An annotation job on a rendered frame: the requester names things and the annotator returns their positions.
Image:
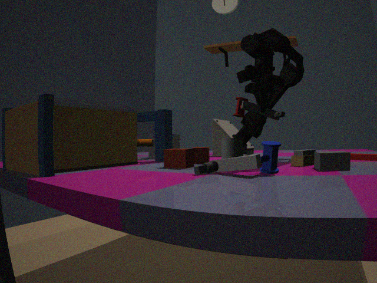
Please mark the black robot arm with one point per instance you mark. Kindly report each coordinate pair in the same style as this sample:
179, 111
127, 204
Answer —
262, 47

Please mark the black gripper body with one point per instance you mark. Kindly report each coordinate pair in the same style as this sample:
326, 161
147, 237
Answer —
268, 79

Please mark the red flat bar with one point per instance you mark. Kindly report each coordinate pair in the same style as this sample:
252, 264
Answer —
363, 156

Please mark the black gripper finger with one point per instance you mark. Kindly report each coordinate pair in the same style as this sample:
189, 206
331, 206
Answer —
265, 96
256, 94

